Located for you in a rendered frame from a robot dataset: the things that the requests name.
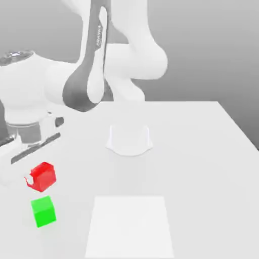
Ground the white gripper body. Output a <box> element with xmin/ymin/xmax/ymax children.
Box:
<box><xmin>0</xmin><ymin>131</ymin><xmax>63</xmax><ymax>186</ymax></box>

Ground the small red cube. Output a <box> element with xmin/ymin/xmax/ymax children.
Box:
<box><xmin>24</xmin><ymin>161</ymin><xmax>57</xmax><ymax>193</ymax></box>

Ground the small green cube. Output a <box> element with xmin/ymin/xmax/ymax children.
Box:
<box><xmin>30</xmin><ymin>195</ymin><xmax>57</xmax><ymax>228</ymax></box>

